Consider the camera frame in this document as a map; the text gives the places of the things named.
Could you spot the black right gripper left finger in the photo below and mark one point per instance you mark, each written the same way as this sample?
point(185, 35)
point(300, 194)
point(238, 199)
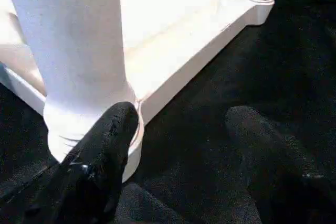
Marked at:
point(94, 171)

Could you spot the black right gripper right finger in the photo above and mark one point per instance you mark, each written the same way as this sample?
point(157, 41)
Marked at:
point(283, 177)

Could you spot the black plastic mat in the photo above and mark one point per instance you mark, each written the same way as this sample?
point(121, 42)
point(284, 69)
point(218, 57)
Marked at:
point(236, 72)

